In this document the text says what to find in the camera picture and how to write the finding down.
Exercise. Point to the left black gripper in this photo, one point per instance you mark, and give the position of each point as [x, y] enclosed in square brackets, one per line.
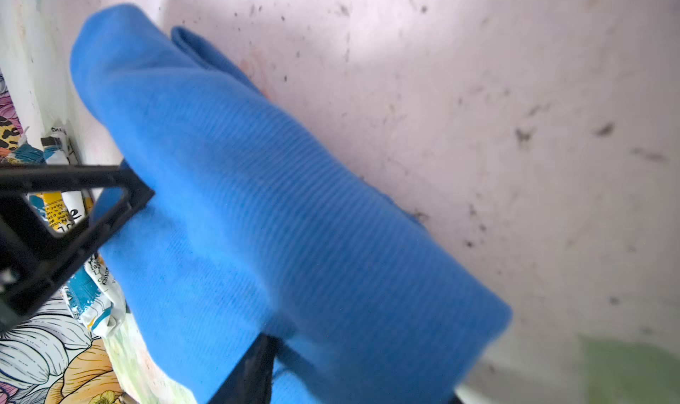
[36, 261]

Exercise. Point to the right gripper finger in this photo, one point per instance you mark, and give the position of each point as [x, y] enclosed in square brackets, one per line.
[250, 382]

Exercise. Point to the white teal yellow printed garment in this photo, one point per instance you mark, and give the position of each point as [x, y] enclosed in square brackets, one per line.
[92, 295]

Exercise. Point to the blue cloth garment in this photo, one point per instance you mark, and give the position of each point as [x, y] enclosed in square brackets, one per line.
[256, 228]

